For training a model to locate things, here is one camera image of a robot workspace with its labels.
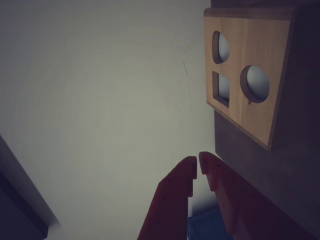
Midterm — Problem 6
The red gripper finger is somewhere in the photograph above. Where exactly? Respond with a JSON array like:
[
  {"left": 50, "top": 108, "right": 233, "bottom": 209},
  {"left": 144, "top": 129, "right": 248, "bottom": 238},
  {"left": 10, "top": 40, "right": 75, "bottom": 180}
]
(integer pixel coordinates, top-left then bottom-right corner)
[
  {"left": 199, "top": 151, "right": 320, "bottom": 240},
  {"left": 137, "top": 156, "right": 199, "bottom": 240}
]

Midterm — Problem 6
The wooden shape sorter box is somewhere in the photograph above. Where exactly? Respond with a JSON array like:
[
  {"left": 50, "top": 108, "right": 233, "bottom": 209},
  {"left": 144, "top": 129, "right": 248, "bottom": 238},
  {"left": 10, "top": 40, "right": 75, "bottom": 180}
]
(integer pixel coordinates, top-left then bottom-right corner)
[{"left": 204, "top": 6, "right": 320, "bottom": 153}]

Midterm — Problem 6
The blue clamp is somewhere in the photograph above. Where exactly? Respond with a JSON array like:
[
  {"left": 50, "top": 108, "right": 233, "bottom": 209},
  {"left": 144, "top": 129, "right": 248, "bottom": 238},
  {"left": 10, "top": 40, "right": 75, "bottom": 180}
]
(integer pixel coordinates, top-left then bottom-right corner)
[{"left": 187, "top": 208, "right": 226, "bottom": 240}]

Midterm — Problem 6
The dark grey board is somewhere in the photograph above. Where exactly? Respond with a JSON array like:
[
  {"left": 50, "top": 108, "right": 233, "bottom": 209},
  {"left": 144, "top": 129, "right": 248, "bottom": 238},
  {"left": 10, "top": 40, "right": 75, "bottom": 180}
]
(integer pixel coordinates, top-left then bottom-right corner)
[{"left": 0, "top": 134, "right": 62, "bottom": 240}]

